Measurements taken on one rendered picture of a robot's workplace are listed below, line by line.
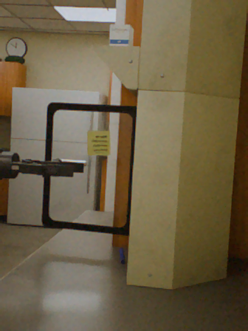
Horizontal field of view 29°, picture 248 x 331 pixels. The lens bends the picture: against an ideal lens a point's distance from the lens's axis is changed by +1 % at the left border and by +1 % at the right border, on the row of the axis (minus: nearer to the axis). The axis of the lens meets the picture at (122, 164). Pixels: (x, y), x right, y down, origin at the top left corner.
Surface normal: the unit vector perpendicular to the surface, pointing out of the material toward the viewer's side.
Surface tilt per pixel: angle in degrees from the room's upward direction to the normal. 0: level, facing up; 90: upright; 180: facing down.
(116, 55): 90
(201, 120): 90
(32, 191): 90
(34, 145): 90
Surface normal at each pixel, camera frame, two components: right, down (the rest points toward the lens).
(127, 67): -0.12, 0.06
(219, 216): 0.61, 0.09
